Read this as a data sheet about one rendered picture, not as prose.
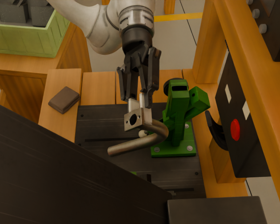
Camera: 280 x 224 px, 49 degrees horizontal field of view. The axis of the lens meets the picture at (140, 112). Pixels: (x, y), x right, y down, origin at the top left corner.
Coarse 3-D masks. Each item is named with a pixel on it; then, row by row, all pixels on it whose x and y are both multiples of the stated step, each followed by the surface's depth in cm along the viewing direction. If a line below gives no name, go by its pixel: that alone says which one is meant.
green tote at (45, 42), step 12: (0, 24) 135; (48, 24) 135; (60, 24) 150; (0, 36) 140; (12, 36) 139; (24, 36) 138; (36, 36) 137; (48, 36) 137; (60, 36) 151; (0, 48) 146; (12, 48) 145; (24, 48) 144; (36, 48) 143; (48, 48) 142
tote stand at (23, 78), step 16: (80, 32) 175; (64, 48) 151; (80, 48) 179; (0, 64) 144; (16, 64) 144; (32, 64) 144; (48, 64) 144; (64, 64) 154; (80, 64) 182; (0, 80) 149; (16, 80) 147; (32, 80) 146; (16, 96) 157; (32, 96) 156; (16, 112) 169; (32, 112) 167
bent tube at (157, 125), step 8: (136, 112) 66; (128, 120) 67; (136, 120) 65; (152, 120) 69; (128, 128) 66; (144, 128) 68; (152, 128) 69; (160, 128) 70; (144, 136) 82; (152, 136) 79; (160, 136) 74; (120, 144) 86; (128, 144) 84; (136, 144) 82; (144, 144) 81; (152, 144) 80; (112, 152) 88; (120, 152) 86
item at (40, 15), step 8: (32, 0) 152; (40, 0) 152; (32, 8) 148; (40, 8) 148; (48, 8) 148; (32, 16) 150; (40, 16) 149; (48, 16) 149; (32, 24) 151; (40, 24) 151
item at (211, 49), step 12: (204, 12) 105; (216, 12) 98; (204, 24) 106; (216, 24) 101; (204, 36) 106; (216, 36) 105; (204, 48) 110; (216, 48) 110; (204, 60) 114; (216, 60) 115; (204, 72) 119; (216, 72) 120; (216, 144) 96; (216, 156) 97; (228, 156) 85; (216, 168) 97; (228, 168) 90; (216, 180) 98; (228, 180) 97; (240, 180) 97
